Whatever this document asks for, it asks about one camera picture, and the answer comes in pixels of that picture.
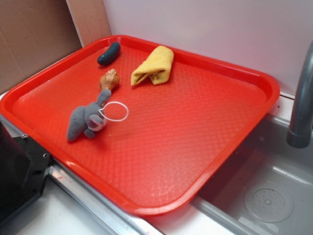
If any yellow folded cloth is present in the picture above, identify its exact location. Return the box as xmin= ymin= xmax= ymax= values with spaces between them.
xmin=131 ymin=46 xmax=174 ymax=86

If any red plastic tray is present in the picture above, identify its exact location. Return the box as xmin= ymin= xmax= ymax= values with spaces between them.
xmin=0 ymin=35 xmax=280 ymax=217

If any orange toy seashell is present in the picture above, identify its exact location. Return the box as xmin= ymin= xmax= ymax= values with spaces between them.
xmin=99 ymin=69 xmax=120 ymax=92

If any grey plush bunny toy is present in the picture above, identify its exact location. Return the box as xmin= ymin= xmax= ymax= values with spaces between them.
xmin=66 ymin=89 xmax=130 ymax=141

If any dark green toy cucumber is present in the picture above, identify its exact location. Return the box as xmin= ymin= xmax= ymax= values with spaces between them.
xmin=97 ymin=42 xmax=121 ymax=66

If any grey plastic sink basin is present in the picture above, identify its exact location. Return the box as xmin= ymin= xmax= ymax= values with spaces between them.
xmin=150 ymin=115 xmax=313 ymax=235

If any brown cardboard panel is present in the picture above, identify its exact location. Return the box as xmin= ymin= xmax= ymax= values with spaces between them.
xmin=0 ymin=0 xmax=111 ymax=94

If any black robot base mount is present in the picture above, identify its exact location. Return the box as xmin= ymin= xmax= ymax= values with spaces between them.
xmin=0 ymin=123 xmax=52 ymax=226

